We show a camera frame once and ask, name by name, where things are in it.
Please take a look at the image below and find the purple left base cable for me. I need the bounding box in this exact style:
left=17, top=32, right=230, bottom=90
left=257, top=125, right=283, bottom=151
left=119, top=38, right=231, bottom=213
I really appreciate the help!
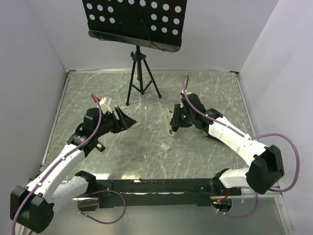
left=77, top=190, right=127, bottom=224

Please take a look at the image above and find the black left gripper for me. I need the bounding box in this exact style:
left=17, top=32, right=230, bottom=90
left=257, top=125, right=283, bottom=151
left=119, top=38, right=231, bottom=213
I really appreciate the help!
left=95, top=106, right=136, bottom=137

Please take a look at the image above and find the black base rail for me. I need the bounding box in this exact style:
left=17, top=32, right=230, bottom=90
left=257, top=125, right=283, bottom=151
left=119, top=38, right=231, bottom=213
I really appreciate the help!
left=68, top=177, right=247, bottom=209

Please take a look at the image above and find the small open staple box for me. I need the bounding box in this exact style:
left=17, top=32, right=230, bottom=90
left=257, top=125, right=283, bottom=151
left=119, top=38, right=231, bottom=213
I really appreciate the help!
left=160, top=142, right=170, bottom=152

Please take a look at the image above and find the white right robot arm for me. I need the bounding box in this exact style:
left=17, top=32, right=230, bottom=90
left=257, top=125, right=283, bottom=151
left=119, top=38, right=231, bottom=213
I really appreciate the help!
left=170, top=93, right=285, bottom=195

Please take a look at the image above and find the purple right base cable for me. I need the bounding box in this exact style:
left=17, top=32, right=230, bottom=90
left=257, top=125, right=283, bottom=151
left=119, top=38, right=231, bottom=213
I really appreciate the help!
left=212, top=189, right=259, bottom=218

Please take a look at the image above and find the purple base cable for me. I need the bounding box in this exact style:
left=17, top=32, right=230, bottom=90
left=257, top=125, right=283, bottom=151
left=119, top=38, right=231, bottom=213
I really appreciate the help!
left=212, top=189, right=259, bottom=218
left=77, top=190, right=127, bottom=224

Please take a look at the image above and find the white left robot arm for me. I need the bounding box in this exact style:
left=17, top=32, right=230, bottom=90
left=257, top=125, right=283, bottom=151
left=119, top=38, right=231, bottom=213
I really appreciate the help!
left=10, top=107, right=136, bottom=235

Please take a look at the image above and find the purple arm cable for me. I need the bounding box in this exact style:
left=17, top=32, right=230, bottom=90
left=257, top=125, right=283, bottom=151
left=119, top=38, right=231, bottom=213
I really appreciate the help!
left=183, top=74, right=300, bottom=193
left=11, top=93, right=102, bottom=235

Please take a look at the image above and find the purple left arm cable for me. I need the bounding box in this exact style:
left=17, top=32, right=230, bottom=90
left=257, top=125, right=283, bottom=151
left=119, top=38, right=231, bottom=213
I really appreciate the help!
left=11, top=93, right=102, bottom=235

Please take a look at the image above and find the black perforated music stand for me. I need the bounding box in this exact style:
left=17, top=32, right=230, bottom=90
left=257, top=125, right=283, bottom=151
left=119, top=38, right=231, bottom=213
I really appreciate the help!
left=82, top=0, right=187, bottom=52

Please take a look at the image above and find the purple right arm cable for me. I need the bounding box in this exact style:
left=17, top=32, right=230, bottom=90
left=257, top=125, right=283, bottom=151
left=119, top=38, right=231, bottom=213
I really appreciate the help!
left=183, top=74, right=300, bottom=193

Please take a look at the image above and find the black tripod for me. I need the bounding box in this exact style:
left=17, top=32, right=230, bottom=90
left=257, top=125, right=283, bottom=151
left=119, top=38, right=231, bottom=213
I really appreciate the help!
left=126, top=46, right=162, bottom=106

